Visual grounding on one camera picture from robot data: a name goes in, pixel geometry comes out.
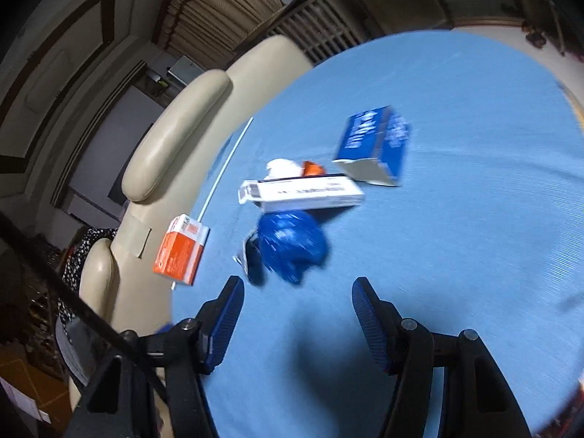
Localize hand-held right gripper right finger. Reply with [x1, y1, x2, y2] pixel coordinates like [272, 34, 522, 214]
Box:
[352, 277, 532, 438]

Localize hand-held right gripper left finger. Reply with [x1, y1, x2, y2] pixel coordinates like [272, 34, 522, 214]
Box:
[64, 276, 246, 438]

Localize blue plastic bag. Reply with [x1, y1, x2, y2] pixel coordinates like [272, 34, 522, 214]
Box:
[258, 210, 329, 286]

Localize long white cardboard box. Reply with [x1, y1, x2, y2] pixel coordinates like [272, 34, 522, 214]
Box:
[237, 173, 366, 214]

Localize small dark crumpled wrapper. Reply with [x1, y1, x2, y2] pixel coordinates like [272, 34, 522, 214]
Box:
[233, 236, 268, 288]

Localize orange and white box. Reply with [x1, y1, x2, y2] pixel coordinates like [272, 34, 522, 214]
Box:
[153, 214, 211, 287]

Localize blue tablecloth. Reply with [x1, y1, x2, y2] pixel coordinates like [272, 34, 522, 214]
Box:
[171, 25, 584, 438]

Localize black and white dotted cloth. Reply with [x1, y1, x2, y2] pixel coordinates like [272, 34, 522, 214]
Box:
[57, 227, 119, 329]

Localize crumpled white paper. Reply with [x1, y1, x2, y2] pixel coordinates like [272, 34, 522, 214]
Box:
[266, 159, 304, 182]

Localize thin white stick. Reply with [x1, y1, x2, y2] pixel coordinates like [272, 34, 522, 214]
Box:
[171, 118, 254, 292]

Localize blue cardboard box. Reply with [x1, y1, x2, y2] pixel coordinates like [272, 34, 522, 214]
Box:
[332, 106, 410, 188]

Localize beige leather sofa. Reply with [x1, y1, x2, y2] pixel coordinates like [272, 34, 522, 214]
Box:
[68, 34, 315, 438]

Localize dark television screen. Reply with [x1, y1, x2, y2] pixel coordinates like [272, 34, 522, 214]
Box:
[50, 87, 156, 220]

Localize white framed panel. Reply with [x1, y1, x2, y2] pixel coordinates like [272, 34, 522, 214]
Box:
[168, 56, 204, 87]

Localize wooden baby crib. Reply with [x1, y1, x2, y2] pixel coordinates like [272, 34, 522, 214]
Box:
[274, 0, 370, 65]

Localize brown pleated curtain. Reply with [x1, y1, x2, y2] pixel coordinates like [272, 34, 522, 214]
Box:
[155, 0, 286, 62]

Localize black cable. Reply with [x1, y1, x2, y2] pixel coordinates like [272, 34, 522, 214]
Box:
[0, 212, 167, 402]

